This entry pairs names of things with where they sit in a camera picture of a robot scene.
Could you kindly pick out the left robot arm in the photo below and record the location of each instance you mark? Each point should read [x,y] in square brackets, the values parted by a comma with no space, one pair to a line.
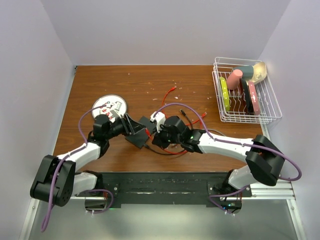
[56,181]

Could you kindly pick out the dark green cup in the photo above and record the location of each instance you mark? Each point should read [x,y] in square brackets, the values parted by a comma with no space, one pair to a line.
[247,71]

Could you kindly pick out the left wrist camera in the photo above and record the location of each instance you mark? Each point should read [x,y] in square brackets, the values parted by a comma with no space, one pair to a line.
[116,106]

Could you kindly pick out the aluminium frame rail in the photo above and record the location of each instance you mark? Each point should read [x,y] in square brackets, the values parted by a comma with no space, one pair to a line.
[269,214]

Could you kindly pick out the pink cup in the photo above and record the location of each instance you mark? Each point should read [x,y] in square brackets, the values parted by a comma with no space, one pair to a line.
[233,79]

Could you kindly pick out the yellow-green plate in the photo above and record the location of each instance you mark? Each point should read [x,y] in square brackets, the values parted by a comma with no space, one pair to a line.
[225,93]

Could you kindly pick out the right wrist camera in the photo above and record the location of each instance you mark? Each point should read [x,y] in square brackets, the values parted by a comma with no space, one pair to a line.
[157,118]

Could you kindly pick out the black network switch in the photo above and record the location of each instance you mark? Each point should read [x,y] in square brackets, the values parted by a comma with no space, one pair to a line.
[140,138]

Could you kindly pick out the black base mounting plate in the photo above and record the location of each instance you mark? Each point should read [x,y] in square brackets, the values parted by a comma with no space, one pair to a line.
[165,188]

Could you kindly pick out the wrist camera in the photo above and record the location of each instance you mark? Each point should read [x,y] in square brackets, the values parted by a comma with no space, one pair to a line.
[116,106]
[157,118]

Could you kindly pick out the white round patterned plate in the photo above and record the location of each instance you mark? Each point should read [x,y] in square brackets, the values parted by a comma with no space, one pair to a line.
[102,107]

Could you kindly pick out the white wire dish rack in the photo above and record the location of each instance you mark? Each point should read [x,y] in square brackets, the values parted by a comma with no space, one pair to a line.
[269,106]

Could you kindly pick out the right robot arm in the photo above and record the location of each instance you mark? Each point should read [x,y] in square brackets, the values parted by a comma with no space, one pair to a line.
[263,165]

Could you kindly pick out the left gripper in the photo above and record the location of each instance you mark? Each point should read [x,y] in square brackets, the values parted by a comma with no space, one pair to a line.
[129,126]

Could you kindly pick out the beige bowl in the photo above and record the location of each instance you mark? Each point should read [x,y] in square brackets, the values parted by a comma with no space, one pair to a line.
[259,72]

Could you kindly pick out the pink plate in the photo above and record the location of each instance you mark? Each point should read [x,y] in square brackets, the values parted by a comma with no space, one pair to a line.
[254,98]

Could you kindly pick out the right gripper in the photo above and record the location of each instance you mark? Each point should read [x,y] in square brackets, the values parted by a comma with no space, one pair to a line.
[157,139]

